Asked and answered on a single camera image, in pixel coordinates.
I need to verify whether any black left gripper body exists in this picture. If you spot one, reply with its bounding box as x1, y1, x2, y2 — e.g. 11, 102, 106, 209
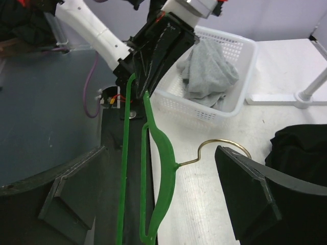
113, 12, 199, 87

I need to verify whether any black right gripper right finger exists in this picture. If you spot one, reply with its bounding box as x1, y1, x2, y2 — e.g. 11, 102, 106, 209
215, 146, 326, 244

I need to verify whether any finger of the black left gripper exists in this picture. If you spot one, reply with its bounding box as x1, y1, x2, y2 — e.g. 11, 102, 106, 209
147, 28, 198, 94
132, 20, 176, 99

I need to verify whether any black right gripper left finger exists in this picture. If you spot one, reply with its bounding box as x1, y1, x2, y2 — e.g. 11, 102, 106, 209
1, 146, 107, 244

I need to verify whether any grey tank top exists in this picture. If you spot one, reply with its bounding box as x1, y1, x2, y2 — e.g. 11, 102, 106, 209
176, 39, 239, 109

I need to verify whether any black tank top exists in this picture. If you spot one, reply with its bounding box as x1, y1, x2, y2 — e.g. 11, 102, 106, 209
265, 124, 326, 186

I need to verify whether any green hanger with gold hook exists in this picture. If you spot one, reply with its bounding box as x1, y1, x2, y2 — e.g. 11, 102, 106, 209
115, 74, 251, 244

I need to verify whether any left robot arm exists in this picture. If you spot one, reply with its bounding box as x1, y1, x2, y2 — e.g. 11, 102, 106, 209
55, 1, 198, 100

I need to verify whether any white plastic basket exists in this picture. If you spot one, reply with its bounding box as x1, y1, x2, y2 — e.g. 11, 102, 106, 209
154, 26, 259, 124

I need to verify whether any white clothes rack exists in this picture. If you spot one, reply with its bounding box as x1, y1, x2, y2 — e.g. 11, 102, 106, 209
246, 68, 326, 109

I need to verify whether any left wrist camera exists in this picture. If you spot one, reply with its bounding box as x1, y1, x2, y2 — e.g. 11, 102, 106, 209
161, 0, 226, 28

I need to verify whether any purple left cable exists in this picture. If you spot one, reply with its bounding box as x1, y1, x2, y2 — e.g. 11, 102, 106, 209
83, 0, 108, 119

